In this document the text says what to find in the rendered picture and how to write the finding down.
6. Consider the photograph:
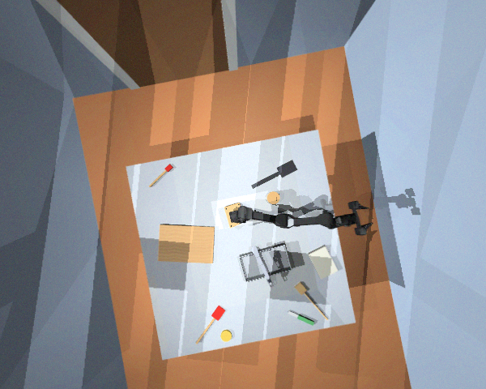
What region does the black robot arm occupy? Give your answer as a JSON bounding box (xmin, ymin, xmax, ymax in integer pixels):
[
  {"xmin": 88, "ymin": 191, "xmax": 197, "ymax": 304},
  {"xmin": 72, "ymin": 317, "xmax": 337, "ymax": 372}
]
[{"xmin": 229, "ymin": 206, "xmax": 351, "ymax": 229}]

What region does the yellow flat disc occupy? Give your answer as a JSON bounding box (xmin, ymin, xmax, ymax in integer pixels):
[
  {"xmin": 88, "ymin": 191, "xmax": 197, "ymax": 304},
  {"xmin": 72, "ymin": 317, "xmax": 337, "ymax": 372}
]
[{"xmin": 221, "ymin": 330, "xmax": 232, "ymax": 341}]

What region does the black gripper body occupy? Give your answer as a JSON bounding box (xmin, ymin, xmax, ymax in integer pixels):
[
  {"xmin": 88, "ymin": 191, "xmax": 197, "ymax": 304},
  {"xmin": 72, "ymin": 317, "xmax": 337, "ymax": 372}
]
[{"xmin": 345, "ymin": 201, "xmax": 367, "ymax": 235}]

